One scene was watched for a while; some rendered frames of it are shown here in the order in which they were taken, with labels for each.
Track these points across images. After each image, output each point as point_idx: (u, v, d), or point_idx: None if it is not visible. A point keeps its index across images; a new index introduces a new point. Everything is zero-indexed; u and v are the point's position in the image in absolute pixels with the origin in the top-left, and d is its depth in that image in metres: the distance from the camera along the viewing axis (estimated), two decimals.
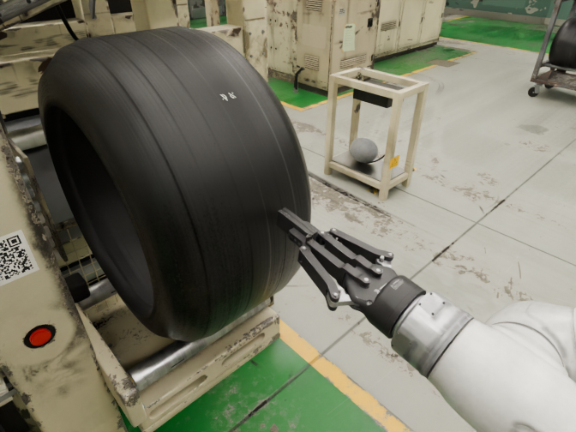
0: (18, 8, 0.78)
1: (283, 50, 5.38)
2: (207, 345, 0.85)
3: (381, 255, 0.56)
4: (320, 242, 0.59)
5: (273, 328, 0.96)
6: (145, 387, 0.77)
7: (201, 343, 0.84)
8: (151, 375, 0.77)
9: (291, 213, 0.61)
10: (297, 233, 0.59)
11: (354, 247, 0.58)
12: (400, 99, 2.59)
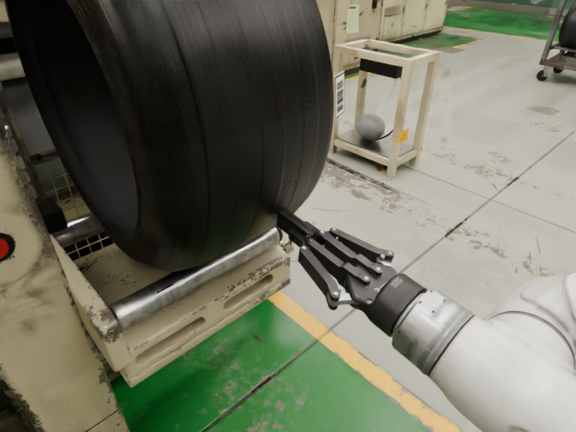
0: None
1: None
2: (201, 272, 0.70)
3: (381, 255, 0.56)
4: (320, 242, 0.59)
5: (282, 271, 0.82)
6: (125, 315, 0.62)
7: (193, 267, 0.70)
8: (130, 300, 0.64)
9: (291, 213, 0.61)
10: (297, 233, 0.59)
11: (354, 246, 0.58)
12: (411, 66, 2.45)
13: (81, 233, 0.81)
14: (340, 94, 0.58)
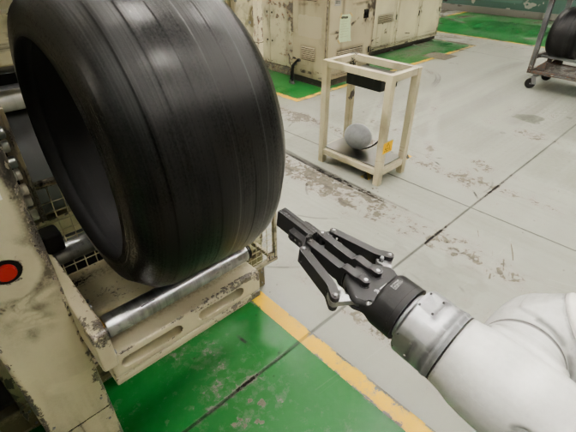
0: None
1: (279, 41, 5.37)
2: (179, 288, 0.83)
3: (381, 255, 0.56)
4: (320, 242, 0.59)
5: (252, 285, 0.95)
6: (114, 326, 0.75)
7: (172, 285, 0.83)
8: (118, 313, 0.76)
9: (291, 213, 0.61)
10: (297, 233, 0.59)
11: (354, 247, 0.58)
12: (393, 81, 2.58)
13: (75, 249, 0.94)
14: None
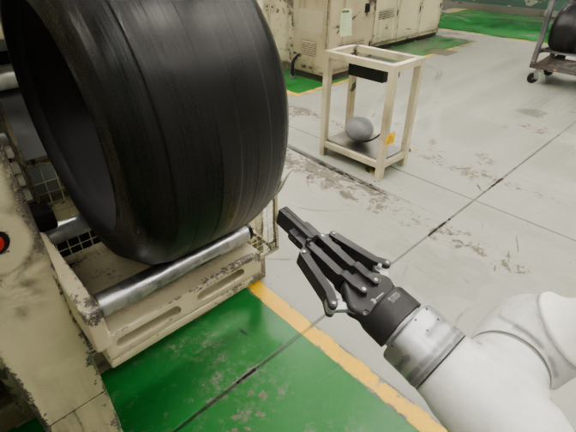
0: None
1: (279, 36, 5.33)
2: None
3: (378, 263, 0.57)
4: (319, 244, 0.60)
5: (254, 266, 0.91)
6: None
7: None
8: None
9: (292, 213, 0.61)
10: (297, 234, 0.59)
11: (352, 252, 0.59)
12: (396, 71, 2.54)
13: (66, 222, 0.90)
14: (283, 184, 0.77)
